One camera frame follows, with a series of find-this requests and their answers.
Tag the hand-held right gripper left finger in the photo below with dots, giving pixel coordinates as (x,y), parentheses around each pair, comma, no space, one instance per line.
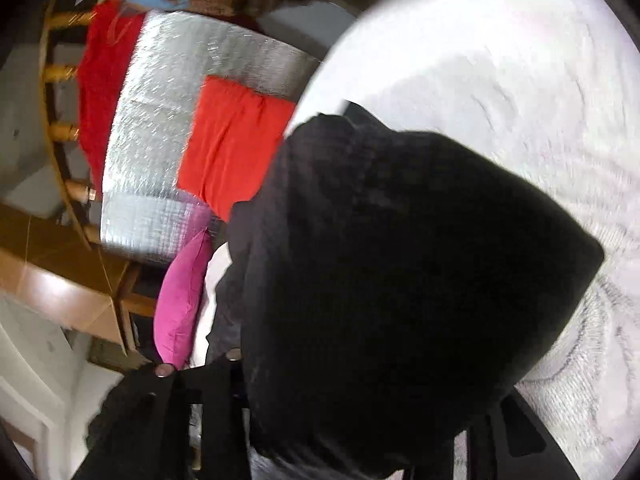
(220,410)

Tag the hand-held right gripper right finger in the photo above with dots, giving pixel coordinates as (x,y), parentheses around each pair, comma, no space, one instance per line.
(492,452)

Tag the black shiny jacket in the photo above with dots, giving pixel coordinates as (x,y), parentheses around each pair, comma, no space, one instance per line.
(400,260)

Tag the pink pillow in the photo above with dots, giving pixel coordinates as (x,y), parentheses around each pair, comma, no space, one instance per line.
(182,300)

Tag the wooden bedside table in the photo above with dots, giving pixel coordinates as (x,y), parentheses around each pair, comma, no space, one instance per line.
(55,280)

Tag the red pillow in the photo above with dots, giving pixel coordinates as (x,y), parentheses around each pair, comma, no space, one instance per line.
(230,145)

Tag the silver foil insulation sheet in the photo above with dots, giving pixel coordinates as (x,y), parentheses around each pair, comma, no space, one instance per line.
(155,110)

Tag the red cloth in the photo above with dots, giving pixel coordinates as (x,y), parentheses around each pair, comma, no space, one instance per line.
(102,90)

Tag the wooden spindle headboard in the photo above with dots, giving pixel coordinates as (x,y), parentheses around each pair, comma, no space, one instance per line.
(62,72)

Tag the white textured bedspread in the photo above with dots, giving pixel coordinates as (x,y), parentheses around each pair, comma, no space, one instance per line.
(500,60)

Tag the white door frame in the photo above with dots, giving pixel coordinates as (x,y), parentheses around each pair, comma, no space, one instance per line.
(30,400)

